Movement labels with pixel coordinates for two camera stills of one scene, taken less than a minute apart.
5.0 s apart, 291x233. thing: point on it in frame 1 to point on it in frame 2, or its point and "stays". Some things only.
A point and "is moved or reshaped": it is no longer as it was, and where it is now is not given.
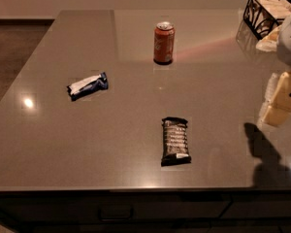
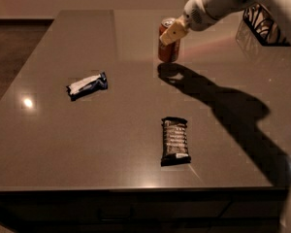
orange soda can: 163,43 is moved or reshaped
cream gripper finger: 286,99 to 203,10
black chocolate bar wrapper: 175,142 stays
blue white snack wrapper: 88,86 stays
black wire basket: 262,12 stays
